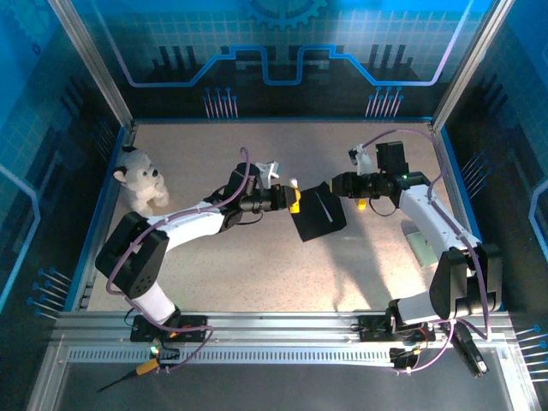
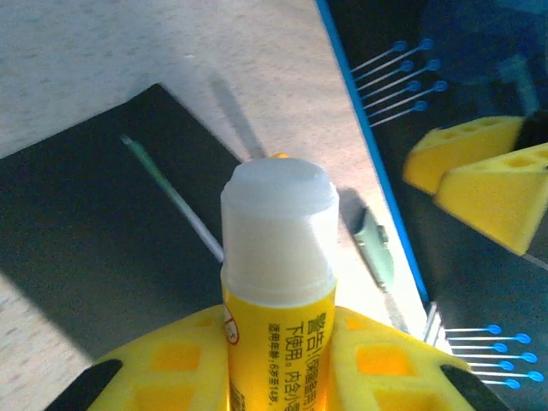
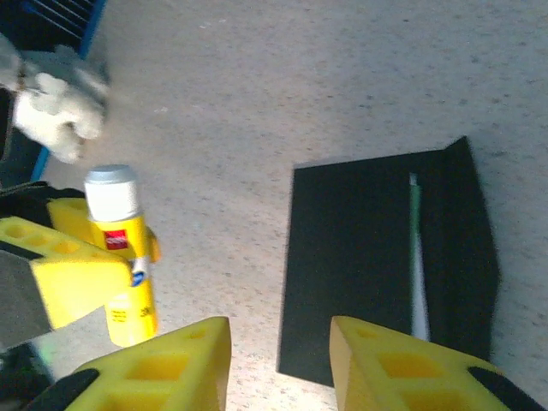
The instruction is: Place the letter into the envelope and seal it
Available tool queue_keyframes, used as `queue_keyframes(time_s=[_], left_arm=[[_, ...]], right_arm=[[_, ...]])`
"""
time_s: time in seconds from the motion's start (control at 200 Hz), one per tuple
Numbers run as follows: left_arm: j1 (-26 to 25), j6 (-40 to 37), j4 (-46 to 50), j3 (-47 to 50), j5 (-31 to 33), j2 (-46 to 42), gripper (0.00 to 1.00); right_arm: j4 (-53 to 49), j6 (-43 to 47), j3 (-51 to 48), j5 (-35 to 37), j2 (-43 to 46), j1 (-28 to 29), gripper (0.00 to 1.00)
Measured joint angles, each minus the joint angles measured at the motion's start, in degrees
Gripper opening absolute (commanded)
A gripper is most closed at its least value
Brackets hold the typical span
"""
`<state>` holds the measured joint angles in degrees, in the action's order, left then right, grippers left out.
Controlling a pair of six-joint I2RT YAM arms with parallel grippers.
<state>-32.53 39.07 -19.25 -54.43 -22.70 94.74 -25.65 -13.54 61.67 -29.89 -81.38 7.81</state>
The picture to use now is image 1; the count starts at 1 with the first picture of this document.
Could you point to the yellow glue stick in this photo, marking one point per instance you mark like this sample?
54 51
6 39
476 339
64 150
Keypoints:
294 209

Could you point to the yellow glue stick cap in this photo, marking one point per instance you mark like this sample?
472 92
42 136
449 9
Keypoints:
362 205

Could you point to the black envelope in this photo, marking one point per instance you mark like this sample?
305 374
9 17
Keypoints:
312 222

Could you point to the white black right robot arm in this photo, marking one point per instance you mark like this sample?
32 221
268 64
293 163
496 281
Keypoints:
428 214

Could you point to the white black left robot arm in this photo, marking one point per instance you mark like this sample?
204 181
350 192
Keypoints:
192 222

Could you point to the grey white plush dog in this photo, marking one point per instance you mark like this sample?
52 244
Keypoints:
137 180

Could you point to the black handheld device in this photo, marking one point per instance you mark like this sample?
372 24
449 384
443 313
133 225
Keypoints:
468 349

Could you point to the aluminium side rail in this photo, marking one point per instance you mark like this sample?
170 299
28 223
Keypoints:
456 192
85 295

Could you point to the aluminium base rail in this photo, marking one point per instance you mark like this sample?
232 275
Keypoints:
278 327

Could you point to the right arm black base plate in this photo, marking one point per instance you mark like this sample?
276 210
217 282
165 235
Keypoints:
372 327

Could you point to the aluminium frame post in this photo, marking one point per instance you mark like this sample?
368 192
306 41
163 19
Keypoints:
471 64
92 64

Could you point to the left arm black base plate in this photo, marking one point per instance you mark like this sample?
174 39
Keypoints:
141 329

